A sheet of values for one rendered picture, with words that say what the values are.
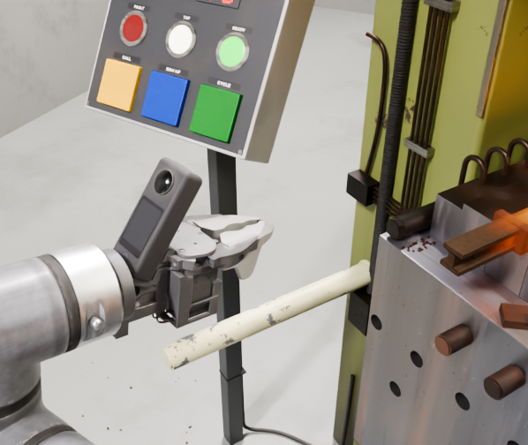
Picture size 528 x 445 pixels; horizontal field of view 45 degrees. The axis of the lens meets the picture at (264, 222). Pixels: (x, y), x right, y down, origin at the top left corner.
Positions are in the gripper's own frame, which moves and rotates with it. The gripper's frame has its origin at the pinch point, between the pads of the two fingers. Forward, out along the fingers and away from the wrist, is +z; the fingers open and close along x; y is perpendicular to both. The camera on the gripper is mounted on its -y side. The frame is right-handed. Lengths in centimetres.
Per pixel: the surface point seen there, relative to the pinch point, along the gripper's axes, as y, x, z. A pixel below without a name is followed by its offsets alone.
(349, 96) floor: 56, -172, 225
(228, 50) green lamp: -11.8, -29.0, 16.5
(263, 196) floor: 76, -127, 124
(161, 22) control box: -13.1, -43.0, 13.7
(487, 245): -2.1, 18.8, 15.7
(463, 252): -1.7, 18.1, 12.4
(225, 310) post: 48, -40, 32
